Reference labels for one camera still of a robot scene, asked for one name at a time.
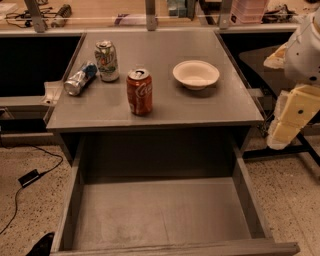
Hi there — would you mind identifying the red coke can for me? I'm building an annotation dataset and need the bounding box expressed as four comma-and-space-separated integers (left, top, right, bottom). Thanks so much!
126, 68, 153, 115

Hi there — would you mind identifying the pink plastic container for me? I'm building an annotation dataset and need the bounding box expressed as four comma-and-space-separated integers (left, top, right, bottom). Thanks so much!
230, 0, 269, 24

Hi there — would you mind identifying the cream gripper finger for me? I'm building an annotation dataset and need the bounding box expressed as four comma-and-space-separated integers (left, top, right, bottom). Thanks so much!
270, 84, 320, 145

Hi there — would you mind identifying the green white soda can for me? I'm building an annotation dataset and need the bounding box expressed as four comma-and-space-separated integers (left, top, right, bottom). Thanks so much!
94, 40, 119, 82

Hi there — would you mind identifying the white paper bowl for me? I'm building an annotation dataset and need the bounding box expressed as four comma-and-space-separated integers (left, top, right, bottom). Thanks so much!
173, 60, 220, 90

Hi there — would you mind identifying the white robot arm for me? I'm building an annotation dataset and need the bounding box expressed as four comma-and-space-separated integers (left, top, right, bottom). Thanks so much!
263, 8, 320, 150

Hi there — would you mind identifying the black object bottom left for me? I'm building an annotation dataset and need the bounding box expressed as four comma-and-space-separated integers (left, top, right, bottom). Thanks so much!
26, 232, 55, 256

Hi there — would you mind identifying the open grey top drawer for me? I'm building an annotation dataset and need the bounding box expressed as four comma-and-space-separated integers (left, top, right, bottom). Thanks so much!
51, 129, 299, 256

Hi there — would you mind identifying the grey cabinet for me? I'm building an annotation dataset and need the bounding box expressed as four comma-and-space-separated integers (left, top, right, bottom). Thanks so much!
48, 29, 262, 169

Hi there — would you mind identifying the black power adapter with cable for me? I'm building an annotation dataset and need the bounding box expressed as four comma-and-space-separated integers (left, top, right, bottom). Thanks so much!
0, 144, 63, 234

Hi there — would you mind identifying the blue silver can lying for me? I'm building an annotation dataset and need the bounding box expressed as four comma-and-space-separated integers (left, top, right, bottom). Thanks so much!
64, 61, 98, 96

